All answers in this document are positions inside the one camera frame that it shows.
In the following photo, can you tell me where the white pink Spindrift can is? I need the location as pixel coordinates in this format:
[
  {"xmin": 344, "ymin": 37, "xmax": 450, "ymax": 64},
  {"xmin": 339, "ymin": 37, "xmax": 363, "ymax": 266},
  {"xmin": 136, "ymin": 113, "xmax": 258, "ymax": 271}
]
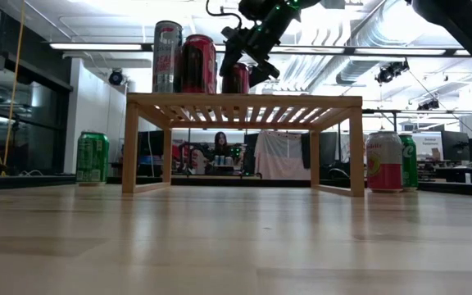
[{"xmin": 365, "ymin": 130, "xmax": 404, "ymax": 193}]

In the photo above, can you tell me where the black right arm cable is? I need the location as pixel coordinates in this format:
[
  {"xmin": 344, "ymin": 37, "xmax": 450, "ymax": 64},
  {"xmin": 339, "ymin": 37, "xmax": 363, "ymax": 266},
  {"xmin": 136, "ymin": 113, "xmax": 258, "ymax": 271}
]
[{"xmin": 205, "ymin": 0, "xmax": 243, "ymax": 30}]

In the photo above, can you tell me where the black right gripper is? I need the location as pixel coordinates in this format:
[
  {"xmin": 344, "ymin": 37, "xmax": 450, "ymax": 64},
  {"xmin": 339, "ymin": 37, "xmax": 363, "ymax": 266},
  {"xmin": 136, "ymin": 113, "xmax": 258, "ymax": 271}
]
[{"xmin": 218, "ymin": 10, "xmax": 298, "ymax": 89}]

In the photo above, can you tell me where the silver ventilation duct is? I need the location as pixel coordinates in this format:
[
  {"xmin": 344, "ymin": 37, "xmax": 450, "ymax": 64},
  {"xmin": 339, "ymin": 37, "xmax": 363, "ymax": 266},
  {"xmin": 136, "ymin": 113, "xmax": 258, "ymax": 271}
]
[{"xmin": 279, "ymin": 0, "xmax": 413, "ymax": 93}]

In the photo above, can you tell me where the tall white Celsius can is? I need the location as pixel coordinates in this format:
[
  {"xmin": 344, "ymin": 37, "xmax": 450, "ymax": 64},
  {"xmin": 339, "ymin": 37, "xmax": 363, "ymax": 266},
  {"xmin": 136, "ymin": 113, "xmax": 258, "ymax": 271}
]
[{"xmin": 152, "ymin": 20, "xmax": 184, "ymax": 94}]

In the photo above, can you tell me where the yellow hanging cable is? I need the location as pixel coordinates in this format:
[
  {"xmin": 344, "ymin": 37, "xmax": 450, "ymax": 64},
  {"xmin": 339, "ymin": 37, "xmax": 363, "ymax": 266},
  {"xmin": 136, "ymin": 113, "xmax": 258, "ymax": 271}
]
[{"xmin": 0, "ymin": 0, "xmax": 27, "ymax": 178}]

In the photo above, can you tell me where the white draped cloth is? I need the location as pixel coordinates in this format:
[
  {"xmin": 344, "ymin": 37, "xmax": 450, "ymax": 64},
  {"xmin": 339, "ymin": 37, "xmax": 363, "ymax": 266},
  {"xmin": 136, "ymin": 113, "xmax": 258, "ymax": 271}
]
[{"xmin": 254, "ymin": 129, "xmax": 313, "ymax": 180}]

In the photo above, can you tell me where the black track light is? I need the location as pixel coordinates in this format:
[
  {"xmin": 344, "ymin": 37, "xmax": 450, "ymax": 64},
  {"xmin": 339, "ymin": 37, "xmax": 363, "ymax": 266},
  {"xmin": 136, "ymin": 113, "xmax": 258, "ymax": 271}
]
[{"xmin": 415, "ymin": 98, "xmax": 441, "ymax": 111}]

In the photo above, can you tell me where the person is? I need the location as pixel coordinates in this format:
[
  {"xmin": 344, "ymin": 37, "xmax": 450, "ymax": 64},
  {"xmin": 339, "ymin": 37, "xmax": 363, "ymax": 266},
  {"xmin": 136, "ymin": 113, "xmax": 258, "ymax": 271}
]
[{"xmin": 213, "ymin": 130, "xmax": 229, "ymax": 160}]

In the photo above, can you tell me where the wooden slatted shelf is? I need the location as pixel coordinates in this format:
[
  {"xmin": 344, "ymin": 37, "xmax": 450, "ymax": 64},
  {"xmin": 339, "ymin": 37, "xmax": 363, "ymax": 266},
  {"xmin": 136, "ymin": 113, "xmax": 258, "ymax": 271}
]
[{"xmin": 121, "ymin": 92, "xmax": 365, "ymax": 197}]

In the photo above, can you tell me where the black stage light cluster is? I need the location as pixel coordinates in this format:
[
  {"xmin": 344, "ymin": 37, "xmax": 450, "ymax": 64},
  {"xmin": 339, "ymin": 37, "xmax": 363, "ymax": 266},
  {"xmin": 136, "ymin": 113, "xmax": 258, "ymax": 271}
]
[{"xmin": 374, "ymin": 59, "xmax": 411, "ymax": 85}]

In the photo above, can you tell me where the red Coca-Cola can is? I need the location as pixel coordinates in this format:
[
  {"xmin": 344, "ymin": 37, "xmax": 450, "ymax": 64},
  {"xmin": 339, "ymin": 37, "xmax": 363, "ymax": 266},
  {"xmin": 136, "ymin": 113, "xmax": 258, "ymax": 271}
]
[
  {"xmin": 220, "ymin": 61, "xmax": 251, "ymax": 95},
  {"xmin": 179, "ymin": 34, "xmax": 218, "ymax": 95}
]

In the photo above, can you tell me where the green soda can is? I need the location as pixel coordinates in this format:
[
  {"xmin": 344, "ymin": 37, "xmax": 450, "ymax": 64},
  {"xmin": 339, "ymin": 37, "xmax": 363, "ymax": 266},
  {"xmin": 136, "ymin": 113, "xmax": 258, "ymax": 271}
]
[
  {"xmin": 398, "ymin": 134, "xmax": 420, "ymax": 190},
  {"xmin": 75, "ymin": 130, "xmax": 111, "ymax": 185}
]

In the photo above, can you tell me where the round black ceiling lamp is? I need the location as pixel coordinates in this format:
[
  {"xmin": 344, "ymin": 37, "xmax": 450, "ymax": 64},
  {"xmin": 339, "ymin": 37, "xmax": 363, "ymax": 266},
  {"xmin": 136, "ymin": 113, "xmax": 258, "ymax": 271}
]
[{"xmin": 107, "ymin": 68, "xmax": 125, "ymax": 86}]

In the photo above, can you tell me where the white notice board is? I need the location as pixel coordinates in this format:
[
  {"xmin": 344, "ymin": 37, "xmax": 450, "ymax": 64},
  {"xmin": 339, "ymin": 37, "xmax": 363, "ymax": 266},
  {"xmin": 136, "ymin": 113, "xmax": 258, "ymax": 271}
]
[{"xmin": 418, "ymin": 131, "xmax": 445, "ymax": 161}]

